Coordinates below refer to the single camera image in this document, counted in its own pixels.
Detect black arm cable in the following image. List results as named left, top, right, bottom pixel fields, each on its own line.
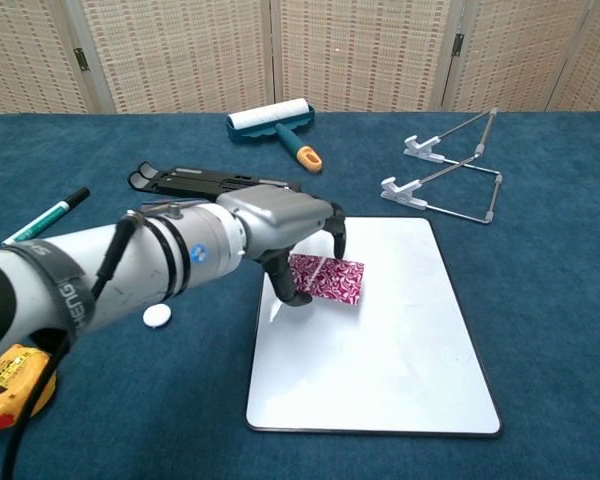
left=2, top=212, right=146, bottom=480

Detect woven folding screen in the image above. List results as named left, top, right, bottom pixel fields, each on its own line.
left=0, top=0, right=600, bottom=121

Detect blue table cloth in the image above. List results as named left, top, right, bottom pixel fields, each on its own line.
left=0, top=110, right=600, bottom=480

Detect yellow tape measure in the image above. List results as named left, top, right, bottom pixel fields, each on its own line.
left=0, top=343, right=59, bottom=432

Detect green white marker pen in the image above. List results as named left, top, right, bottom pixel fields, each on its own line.
left=1, top=186, right=92, bottom=246

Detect black folding laptop stand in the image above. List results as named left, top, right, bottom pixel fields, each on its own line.
left=127, top=161, right=304, bottom=204

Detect white rectangular board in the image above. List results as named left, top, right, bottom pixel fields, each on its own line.
left=244, top=215, right=504, bottom=439

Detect teal lint roller orange tip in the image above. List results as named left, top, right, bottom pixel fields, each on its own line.
left=225, top=97, right=325, bottom=175

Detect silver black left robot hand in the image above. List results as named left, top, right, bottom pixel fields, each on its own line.
left=217, top=185, right=350, bottom=307

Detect white round magnet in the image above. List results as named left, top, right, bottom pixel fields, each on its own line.
left=141, top=302, right=173, bottom=331

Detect magenta patterned rectangular packet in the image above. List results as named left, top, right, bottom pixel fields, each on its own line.
left=287, top=253, right=366, bottom=306

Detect white wire book stand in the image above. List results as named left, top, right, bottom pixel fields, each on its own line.
left=379, top=106, right=505, bottom=226

